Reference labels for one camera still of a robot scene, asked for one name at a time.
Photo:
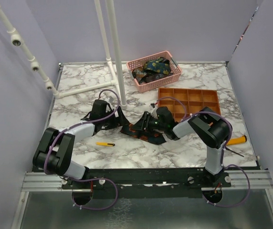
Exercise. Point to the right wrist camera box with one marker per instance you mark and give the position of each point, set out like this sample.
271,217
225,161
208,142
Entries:
153,108

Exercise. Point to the dark orange patterned tie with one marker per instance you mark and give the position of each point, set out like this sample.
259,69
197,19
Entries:
143,77

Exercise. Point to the white pvc pipe frame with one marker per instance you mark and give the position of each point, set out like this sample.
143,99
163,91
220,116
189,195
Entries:
66,48

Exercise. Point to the brown compartment tray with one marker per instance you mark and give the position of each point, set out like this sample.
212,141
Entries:
179,100

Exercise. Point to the orange box cutter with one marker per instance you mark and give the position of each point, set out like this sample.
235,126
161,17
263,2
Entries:
238,140

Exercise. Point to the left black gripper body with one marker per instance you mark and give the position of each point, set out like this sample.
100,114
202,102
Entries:
108,122

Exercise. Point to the black metal base rail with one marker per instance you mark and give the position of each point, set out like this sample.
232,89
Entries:
146,183

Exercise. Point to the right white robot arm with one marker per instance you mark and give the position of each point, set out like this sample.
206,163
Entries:
214,130

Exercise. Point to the black orange floral tie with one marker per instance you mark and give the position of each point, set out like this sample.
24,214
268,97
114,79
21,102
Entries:
152,137

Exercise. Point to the orange handle screwdriver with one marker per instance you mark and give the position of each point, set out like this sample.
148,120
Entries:
234,152

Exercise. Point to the pink perforated plastic basket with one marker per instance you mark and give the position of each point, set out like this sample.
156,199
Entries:
175,69

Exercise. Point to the yellow utility knife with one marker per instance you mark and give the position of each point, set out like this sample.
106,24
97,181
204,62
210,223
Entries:
104,144

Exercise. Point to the blue yellow floral tie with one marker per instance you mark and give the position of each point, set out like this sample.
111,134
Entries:
160,65

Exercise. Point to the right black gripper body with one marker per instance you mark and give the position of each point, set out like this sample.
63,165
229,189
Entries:
152,123

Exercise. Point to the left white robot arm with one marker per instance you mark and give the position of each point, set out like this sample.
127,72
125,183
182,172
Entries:
54,152

